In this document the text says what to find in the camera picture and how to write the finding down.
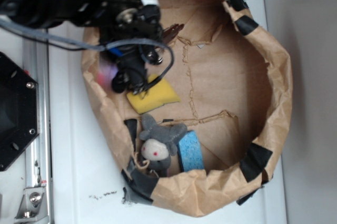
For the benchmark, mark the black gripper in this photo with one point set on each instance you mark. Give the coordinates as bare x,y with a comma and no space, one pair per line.
131,32

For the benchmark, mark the silver key bunch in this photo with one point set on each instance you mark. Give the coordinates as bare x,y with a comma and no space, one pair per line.
170,33

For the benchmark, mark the grey plush toy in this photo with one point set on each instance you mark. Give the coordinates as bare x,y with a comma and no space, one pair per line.
159,144

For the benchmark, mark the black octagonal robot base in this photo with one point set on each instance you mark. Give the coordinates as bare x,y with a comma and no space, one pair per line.
19,120

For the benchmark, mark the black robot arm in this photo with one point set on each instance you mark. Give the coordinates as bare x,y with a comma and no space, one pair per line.
29,19

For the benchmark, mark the yellow sponge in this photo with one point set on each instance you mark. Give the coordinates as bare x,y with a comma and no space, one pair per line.
159,95

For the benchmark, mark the blue sponge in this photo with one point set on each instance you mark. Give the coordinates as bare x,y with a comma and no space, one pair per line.
190,153

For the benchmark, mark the brown paper bag bin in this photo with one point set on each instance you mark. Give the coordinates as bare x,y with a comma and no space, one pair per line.
235,84

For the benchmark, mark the aluminium extrusion rail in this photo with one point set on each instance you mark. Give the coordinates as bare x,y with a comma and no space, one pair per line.
38,167

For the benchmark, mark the metal corner bracket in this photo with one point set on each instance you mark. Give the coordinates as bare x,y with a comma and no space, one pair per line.
33,206

